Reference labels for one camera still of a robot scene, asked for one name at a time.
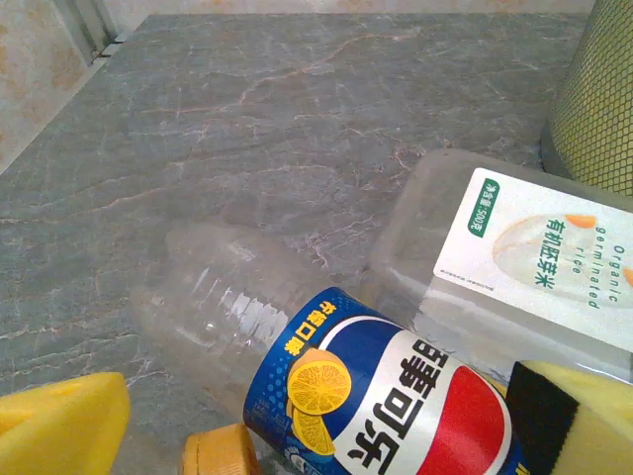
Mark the orange bottle cap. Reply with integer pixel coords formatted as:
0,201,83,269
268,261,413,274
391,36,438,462
180,424,261,475

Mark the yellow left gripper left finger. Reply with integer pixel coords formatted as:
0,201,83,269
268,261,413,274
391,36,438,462
0,371,133,475

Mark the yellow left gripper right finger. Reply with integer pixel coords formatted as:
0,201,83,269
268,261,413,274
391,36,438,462
504,359,633,475

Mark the blue label cola bottle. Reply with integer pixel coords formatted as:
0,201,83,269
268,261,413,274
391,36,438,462
129,222,525,475

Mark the mesh waste bin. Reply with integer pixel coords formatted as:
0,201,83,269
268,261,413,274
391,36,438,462
541,0,633,197

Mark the aluminium frame post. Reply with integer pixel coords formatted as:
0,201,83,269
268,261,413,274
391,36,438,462
51,0,131,68

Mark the square clear bottle white label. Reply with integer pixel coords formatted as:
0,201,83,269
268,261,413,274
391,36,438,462
368,149,633,385

